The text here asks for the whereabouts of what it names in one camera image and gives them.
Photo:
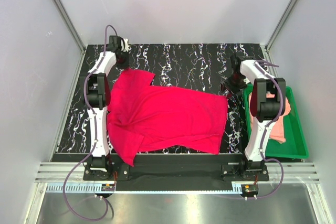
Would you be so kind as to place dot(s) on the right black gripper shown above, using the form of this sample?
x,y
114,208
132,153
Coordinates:
x,y
233,90

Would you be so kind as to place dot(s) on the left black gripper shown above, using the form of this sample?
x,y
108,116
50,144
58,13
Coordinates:
x,y
125,65

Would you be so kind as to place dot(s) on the red t shirt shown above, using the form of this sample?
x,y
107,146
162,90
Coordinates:
x,y
143,117

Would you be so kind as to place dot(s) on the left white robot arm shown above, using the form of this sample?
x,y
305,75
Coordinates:
x,y
97,97

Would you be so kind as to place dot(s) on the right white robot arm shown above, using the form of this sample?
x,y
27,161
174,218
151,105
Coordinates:
x,y
267,104

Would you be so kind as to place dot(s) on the peach t shirt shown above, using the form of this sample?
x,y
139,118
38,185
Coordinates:
x,y
277,132

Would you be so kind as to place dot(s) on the green plastic bin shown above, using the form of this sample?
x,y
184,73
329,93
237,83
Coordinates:
x,y
295,144

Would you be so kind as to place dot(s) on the right orange connector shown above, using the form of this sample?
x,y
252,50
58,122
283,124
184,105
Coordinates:
x,y
251,188

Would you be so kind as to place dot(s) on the orange connector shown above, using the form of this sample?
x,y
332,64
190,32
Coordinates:
x,y
251,188
108,187

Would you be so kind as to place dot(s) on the left orange connector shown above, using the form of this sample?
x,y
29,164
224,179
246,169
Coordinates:
x,y
108,187

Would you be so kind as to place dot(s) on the left aluminium frame post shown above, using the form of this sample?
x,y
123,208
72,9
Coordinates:
x,y
69,24

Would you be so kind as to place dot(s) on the aluminium frame post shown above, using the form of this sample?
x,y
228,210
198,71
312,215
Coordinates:
x,y
282,21
69,24

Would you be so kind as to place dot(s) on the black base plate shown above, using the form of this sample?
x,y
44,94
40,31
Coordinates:
x,y
175,172

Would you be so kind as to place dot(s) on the right aluminium frame post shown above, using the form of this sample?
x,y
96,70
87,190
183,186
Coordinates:
x,y
282,21

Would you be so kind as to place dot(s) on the aluminium rail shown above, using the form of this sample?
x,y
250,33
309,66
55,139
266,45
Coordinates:
x,y
294,172

